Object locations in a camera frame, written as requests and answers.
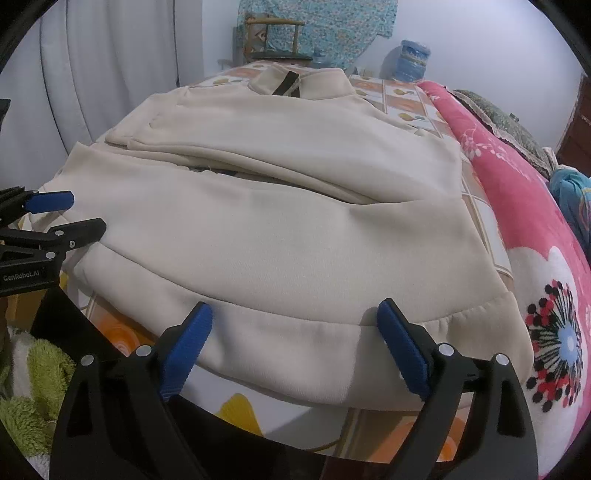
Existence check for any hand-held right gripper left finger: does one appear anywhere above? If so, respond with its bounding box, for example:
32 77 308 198
48 301 214 480

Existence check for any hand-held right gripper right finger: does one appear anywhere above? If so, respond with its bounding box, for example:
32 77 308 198
376 298 539 480

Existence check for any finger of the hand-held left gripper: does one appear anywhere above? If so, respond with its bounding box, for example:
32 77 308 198
0 186 75 228
0 218 108 265

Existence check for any beige zip jacket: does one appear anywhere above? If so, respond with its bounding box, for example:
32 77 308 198
41 65 532 411

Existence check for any green fluffy towel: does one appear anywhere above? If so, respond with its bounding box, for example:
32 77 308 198
0 328 77 480

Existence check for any white curtain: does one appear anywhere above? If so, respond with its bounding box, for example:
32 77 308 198
0 0 241 204

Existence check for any pink floral blanket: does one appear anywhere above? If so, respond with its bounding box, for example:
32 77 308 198
418 80 590 480

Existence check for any grey patterned pillow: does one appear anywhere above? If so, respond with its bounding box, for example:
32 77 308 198
452 89 559 178

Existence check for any printed tile-pattern bed sheet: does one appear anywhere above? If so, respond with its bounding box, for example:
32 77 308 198
9 65 515 467

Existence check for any orange printed cloth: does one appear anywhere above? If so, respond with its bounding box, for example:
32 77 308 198
232 25 269 63

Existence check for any wooden chair with black seat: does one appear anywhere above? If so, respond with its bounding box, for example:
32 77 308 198
242 14 315 64

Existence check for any brown wooden door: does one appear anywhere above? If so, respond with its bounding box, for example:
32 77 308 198
556 76 591 176

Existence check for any blue water bottle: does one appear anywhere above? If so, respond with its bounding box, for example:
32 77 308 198
392 39 431 84

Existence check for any teal patterned wall cloth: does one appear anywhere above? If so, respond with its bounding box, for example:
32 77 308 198
235 0 399 70

